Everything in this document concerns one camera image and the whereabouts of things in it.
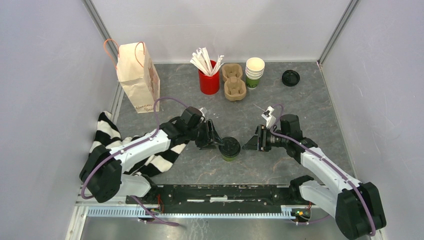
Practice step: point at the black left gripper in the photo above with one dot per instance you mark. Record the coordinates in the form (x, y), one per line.
(204, 144)

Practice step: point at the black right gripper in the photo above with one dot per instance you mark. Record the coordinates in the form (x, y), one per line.
(259, 141)

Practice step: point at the black plastic cup lid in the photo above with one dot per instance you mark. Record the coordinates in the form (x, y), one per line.
(230, 148)

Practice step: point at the green paper coffee cup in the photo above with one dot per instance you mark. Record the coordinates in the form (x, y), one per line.
(229, 158)

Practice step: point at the brown pulp cup carrier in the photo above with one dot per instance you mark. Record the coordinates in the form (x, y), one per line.
(234, 87)

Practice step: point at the beige paper gift bag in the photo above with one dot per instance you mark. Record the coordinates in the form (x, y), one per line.
(136, 74)

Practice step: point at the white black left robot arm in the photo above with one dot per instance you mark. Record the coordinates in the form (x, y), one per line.
(123, 167)

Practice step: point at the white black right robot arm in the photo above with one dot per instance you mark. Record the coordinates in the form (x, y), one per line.
(356, 206)

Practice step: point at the red straw holder cup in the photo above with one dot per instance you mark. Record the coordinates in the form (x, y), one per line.
(209, 85)

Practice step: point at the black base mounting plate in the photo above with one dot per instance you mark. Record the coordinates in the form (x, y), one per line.
(223, 198)

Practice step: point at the stack of black lids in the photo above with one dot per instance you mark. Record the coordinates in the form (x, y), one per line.
(290, 78)

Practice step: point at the stack of paper cups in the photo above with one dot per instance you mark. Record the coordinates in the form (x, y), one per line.
(254, 70)

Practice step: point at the white wrapped straws bundle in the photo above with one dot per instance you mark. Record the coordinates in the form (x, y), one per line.
(201, 60)

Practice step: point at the black white striped cloth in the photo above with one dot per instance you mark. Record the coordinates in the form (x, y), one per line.
(108, 135)

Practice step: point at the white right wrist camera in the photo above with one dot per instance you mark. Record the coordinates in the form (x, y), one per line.
(268, 116)

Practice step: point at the white slotted cable duct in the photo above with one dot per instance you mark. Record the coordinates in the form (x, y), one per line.
(139, 212)

